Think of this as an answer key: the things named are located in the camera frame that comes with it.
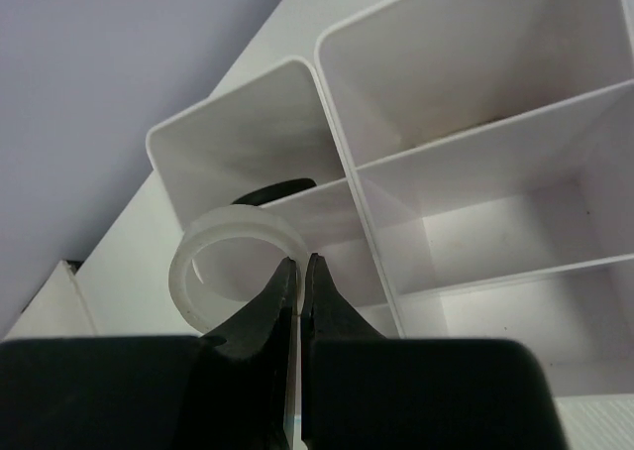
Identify black handled scissors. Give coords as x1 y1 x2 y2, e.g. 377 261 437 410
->
232 177 317 206

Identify white compartment organizer box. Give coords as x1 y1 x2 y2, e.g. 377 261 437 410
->
147 0 633 396

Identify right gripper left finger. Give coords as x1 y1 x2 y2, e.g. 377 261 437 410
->
1 259 297 449

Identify clear tape roll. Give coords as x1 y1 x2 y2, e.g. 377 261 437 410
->
168 205 309 333

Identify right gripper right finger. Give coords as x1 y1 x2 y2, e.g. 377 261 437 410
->
301 255 565 449

